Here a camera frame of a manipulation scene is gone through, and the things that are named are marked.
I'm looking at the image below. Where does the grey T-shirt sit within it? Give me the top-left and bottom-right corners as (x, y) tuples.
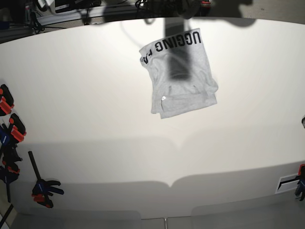
(139, 28), (218, 119)

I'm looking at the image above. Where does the clamp with long black bar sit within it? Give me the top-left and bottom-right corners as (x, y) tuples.
(28, 151), (64, 208)

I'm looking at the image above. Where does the orange black clamp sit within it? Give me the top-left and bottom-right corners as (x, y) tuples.
(8, 113), (26, 144)
(0, 84), (14, 116)

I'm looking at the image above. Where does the upper orange black clamp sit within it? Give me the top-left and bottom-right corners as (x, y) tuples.
(0, 84), (14, 116)

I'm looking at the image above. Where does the white label plate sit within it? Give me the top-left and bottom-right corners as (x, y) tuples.
(275, 174), (299, 194)

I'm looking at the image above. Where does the blue black clamp left edge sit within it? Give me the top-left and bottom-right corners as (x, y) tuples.
(0, 124), (22, 203)

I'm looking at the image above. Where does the blue clamp right edge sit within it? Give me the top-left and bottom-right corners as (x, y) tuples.
(295, 164), (305, 201)

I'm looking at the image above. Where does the black camera mount top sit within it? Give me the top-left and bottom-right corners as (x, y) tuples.
(174, 0), (212, 19)

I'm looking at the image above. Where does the aluminium rail top left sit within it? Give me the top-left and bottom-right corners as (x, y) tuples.
(0, 4), (136, 43)

